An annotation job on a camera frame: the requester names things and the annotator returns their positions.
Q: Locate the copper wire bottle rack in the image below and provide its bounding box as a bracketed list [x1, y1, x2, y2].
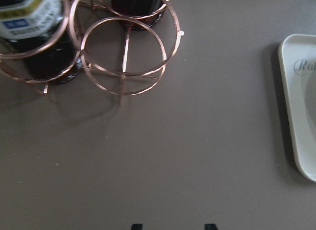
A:
[0, 0, 183, 96]

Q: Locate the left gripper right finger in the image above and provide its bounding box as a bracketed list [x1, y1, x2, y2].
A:
[204, 223, 218, 230]

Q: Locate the tea bottle two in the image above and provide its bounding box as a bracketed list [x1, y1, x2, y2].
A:
[0, 0, 79, 84]

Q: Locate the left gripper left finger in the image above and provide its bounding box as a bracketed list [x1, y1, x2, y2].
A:
[131, 223, 143, 230]

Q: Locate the cream rabbit tray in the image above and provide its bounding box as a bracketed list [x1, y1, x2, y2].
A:
[278, 34, 316, 182]

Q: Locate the white round plate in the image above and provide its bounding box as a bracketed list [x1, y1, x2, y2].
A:
[305, 72, 316, 126]

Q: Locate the tea bottle one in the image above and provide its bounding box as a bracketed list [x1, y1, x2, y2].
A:
[111, 0, 165, 31]

